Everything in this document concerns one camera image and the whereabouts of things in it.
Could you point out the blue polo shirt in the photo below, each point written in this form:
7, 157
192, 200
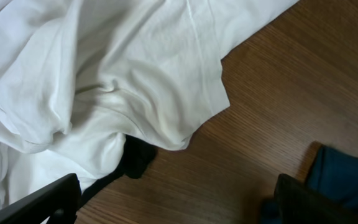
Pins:
333, 174

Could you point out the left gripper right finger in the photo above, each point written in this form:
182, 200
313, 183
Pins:
301, 205

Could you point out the white t-shirt with black print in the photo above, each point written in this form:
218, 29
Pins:
79, 78

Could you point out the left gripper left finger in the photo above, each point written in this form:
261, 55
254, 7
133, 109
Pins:
57, 202

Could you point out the black garment on left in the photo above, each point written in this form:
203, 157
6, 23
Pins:
136, 158

